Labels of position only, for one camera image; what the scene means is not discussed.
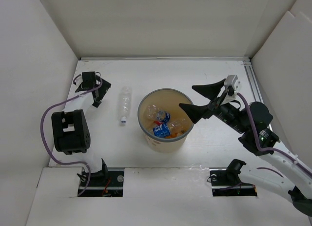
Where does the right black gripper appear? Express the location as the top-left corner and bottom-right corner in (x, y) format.
(178, 79), (248, 134)

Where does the clear unlabelled plastic bottle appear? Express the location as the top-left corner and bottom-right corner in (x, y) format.
(118, 86), (132, 125)

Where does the clear bottle light blue label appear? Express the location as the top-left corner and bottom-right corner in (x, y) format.
(144, 104), (171, 123)

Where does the clear bottle dark blue label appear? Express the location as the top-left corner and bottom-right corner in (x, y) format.
(153, 123), (171, 138)

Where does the clear bottle red cap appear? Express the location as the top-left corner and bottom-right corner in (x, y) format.
(168, 118), (189, 134)

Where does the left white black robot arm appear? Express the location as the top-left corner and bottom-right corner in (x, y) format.
(51, 71), (111, 185)

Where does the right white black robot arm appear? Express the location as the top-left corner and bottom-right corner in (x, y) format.
(179, 75), (312, 216)

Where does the beige bin grey rim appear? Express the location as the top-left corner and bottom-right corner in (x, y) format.
(137, 88), (194, 153)

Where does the orange bottle in bin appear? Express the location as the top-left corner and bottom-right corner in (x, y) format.
(165, 130), (186, 139)

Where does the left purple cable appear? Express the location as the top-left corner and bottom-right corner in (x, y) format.
(40, 73), (102, 197)

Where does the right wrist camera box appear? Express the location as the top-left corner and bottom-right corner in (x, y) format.
(224, 75), (242, 99)

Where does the aluminium rail along wall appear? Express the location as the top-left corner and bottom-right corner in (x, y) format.
(243, 57), (263, 103)

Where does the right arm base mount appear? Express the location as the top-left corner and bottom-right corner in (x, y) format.
(207, 167), (257, 197)

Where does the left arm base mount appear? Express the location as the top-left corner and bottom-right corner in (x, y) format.
(78, 168), (124, 198)

